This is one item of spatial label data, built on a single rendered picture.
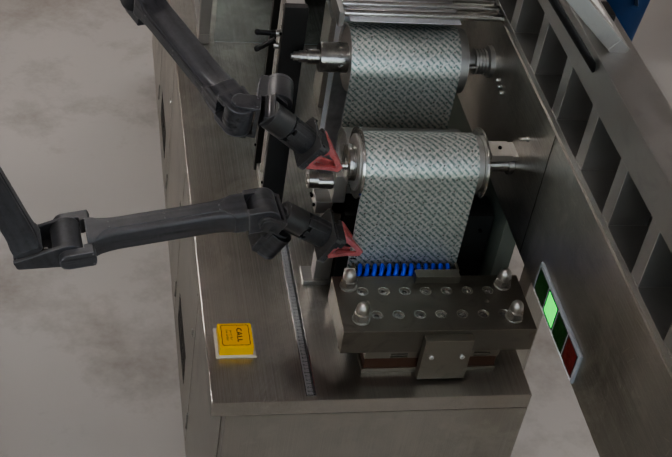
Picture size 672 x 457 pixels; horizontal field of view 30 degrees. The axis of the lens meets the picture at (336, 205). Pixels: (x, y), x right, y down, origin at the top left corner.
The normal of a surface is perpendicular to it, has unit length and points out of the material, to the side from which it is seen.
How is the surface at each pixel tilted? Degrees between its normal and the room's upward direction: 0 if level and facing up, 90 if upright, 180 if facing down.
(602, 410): 90
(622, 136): 90
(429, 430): 90
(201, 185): 0
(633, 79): 0
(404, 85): 92
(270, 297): 0
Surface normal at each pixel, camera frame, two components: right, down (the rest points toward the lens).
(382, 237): 0.15, 0.64
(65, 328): 0.14, -0.76
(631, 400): -0.98, 0.00
